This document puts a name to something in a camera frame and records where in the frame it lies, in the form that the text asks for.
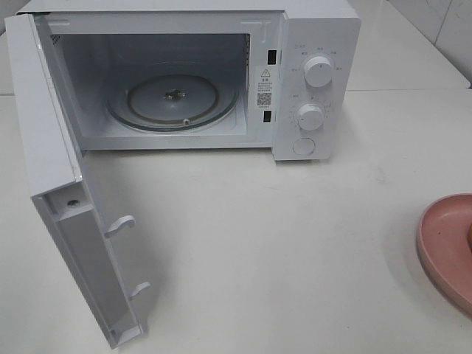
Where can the round white door button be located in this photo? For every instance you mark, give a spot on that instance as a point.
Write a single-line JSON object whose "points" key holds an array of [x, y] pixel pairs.
{"points": [[304, 146]]}

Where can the white microwave knob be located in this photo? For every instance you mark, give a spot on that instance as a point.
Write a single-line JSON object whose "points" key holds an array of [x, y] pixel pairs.
{"points": [[310, 117], [318, 70]]}

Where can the white microwave door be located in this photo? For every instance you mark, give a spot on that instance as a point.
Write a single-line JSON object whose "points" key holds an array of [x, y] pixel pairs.
{"points": [[59, 183]]}

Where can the pink round plate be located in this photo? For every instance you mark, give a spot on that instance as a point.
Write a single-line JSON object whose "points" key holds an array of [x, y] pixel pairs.
{"points": [[443, 250]]}

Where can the burger with lettuce and tomato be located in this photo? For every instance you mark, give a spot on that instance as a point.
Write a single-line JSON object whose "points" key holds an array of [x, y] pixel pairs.
{"points": [[469, 238]]}

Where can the white warning label sticker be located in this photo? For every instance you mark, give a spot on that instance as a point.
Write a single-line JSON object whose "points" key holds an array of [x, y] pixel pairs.
{"points": [[264, 86]]}

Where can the glass microwave turntable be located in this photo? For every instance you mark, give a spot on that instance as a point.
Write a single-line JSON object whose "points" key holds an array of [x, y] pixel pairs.
{"points": [[172, 102]]}

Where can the white microwave oven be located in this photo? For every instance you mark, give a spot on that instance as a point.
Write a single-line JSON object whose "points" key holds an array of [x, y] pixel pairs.
{"points": [[108, 45]]}

